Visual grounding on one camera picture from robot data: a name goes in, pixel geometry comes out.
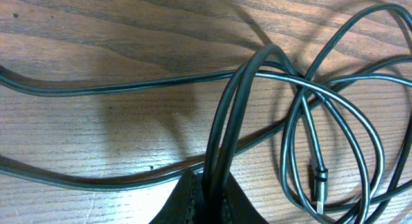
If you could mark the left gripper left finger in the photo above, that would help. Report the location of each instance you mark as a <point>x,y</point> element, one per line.
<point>175,208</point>

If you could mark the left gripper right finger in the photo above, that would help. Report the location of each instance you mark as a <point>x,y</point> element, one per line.
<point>237,209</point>

